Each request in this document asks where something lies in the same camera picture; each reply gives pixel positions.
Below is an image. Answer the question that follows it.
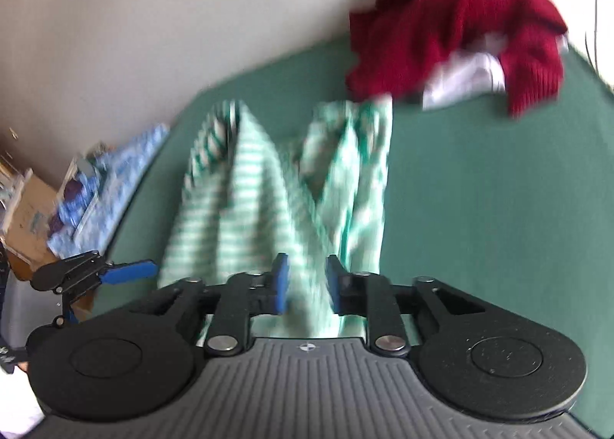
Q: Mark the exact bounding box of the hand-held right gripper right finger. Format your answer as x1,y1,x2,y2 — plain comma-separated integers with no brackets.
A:
325,254,487,356

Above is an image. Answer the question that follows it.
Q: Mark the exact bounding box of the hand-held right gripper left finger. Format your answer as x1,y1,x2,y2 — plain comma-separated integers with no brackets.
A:
127,252,290,356

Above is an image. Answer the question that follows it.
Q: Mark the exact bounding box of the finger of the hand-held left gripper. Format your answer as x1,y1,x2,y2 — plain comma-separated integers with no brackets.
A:
30,251,159,296
52,294,81,327

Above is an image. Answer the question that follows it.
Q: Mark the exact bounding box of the green striped shirt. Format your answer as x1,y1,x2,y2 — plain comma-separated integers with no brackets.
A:
158,98,394,339

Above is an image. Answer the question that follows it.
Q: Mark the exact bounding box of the cardboard box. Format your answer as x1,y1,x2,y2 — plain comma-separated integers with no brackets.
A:
0,170,97,320

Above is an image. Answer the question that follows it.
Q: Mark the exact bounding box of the blue patterned towel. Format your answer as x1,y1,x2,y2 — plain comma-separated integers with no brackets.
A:
48,123,171,260

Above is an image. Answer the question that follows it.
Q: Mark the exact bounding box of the green tablecloth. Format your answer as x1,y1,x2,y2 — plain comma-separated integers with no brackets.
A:
91,36,614,437

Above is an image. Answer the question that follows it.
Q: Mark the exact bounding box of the white garment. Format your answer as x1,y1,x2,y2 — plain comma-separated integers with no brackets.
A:
422,33,571,111

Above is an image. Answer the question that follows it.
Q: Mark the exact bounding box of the dark red sweater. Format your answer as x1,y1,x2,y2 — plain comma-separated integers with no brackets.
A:
345,0,569,118

